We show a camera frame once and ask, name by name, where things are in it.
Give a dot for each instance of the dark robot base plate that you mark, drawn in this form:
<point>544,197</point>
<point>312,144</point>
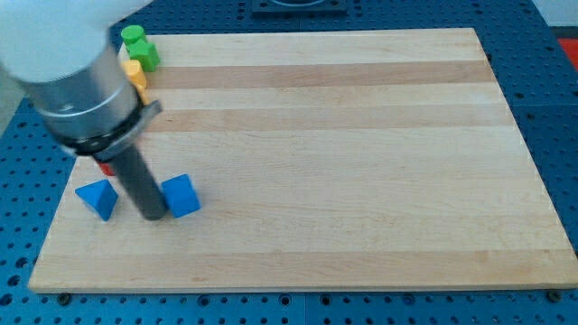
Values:
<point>263,7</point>

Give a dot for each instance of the blue cube block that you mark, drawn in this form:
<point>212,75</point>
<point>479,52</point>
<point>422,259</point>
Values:
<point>180,196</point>

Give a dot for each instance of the yellow block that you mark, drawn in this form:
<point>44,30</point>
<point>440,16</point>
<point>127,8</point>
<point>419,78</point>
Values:
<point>135,73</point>

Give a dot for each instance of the green cylinder block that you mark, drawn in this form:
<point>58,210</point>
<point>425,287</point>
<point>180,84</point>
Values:
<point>132,34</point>

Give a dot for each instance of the red object at edge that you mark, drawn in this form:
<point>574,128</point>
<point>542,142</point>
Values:
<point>570,47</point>

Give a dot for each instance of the blue triangle block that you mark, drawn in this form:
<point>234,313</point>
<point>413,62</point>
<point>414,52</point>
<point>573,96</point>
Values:
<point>100,197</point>

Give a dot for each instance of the green star block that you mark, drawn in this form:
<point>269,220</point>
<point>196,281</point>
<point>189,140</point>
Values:
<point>146,53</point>

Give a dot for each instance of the red block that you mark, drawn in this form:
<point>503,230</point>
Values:
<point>106,169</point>

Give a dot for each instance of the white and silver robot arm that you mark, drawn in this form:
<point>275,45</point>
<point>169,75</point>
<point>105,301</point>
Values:
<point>60,53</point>

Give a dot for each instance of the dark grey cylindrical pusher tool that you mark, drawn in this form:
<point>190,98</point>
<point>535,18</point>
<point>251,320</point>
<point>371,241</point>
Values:
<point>133,173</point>

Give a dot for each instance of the wooden board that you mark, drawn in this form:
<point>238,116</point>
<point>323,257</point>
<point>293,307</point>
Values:
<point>324,161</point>

